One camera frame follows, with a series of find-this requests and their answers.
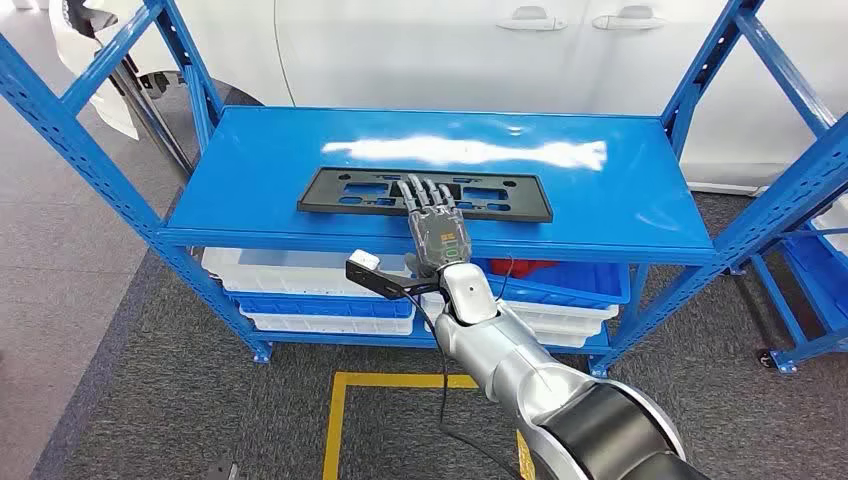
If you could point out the blue metal shelf rack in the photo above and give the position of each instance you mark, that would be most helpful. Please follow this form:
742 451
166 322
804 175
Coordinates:
818 278
265 166

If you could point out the red plastic part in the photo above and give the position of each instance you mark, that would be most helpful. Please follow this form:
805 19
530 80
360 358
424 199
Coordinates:
523 267

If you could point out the white car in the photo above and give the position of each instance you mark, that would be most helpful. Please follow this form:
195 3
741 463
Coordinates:
430 53

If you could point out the dark metal pole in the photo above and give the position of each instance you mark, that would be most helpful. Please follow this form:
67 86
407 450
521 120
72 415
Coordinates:
152 119

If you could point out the yellow floor tape square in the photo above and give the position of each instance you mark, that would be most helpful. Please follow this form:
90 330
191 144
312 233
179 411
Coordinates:
334 424

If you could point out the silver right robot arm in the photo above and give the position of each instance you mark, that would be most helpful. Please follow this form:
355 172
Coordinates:
517 358

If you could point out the black plastic plate frame part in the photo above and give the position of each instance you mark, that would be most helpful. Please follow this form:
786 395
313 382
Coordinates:
331 199

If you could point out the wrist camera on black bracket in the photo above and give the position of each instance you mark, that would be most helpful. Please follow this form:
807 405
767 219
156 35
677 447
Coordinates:
364 260

